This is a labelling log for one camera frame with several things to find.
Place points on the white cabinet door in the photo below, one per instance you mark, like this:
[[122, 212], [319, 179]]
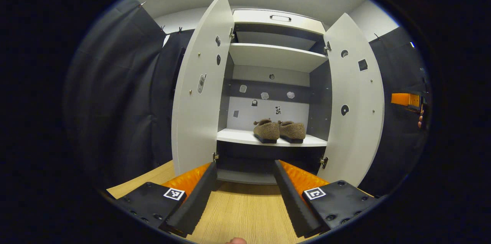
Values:
[[356, 140], [199, 121]]

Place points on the metal door hinge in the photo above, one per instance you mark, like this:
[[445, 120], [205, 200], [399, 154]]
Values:
[[231, 35], [215, 156], [324, 162], [327, 47]]

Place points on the white cabinet shelf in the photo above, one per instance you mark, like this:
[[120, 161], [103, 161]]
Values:
[[276, 58], [234, 136]]

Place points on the brown fuzzy shoe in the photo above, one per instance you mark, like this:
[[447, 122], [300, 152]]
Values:
[[293, 131], [266, 131]]

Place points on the white cabinet drawer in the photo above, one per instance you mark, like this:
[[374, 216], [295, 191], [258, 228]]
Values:
[[303, 21]]

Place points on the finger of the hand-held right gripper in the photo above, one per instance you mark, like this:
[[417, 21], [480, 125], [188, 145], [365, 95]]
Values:
[[402, 99]]

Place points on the grey cabinet base board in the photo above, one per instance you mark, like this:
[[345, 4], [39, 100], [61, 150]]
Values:
[[245, 177]]

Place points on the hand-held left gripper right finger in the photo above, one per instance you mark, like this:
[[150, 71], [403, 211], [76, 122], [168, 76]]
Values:
[[291, 205]]

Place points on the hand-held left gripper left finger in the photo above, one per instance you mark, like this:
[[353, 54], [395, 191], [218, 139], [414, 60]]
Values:
[[199, 201]]

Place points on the black backdrop cloth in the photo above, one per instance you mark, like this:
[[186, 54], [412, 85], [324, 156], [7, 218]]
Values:
[[399, 63], [115, 94]]

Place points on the white shoe cabinet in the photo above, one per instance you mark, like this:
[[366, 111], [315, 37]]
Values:
[[245, 121]]

